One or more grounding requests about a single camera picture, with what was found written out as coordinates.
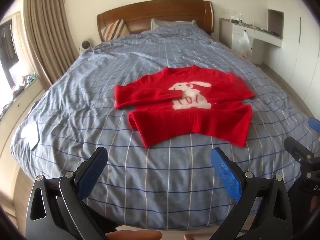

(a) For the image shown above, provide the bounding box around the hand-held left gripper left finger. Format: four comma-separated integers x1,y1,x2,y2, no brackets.
26,147,109,240

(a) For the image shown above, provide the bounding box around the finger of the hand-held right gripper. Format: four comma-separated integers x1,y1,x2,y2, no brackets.
308,117,320,133
284,137,315,162

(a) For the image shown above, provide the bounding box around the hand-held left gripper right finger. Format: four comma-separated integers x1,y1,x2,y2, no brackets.
210,147,292,240

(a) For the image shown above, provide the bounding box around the red rabbit print sweater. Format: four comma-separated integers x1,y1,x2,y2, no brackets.
114,65,256,148

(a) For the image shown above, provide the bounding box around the pile of clothes on sill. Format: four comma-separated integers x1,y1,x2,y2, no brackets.
11,72,38,93

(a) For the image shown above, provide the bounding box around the person's left hand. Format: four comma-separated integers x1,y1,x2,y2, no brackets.
104,231,200,240

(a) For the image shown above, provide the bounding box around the white folded cloth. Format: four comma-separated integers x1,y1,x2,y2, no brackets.
20,122,40,151

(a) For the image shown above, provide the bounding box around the blue checked bed blanket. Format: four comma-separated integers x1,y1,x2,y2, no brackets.
10,26,320,230

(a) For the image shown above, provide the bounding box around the white wardrobe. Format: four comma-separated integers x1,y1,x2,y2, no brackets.
265,0,320,120

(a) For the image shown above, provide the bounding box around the white plastic bag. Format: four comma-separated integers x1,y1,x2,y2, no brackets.
236,30,252,58

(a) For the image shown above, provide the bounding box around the white desk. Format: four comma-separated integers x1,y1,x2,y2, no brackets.
219,17,283,65

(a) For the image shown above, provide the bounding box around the striped cushion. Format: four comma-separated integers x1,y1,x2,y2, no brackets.
102,19,131,42

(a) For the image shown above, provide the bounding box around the dark framed window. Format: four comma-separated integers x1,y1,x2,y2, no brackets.
0,19,20,88

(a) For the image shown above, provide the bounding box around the beige curtain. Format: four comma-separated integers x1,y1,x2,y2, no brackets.
11,0,80,90

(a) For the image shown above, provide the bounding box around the grey pillow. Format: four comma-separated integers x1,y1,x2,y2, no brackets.
151,18,197,30

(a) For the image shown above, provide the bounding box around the wooden headboard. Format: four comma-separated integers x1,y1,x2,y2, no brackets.
97,0,215,43

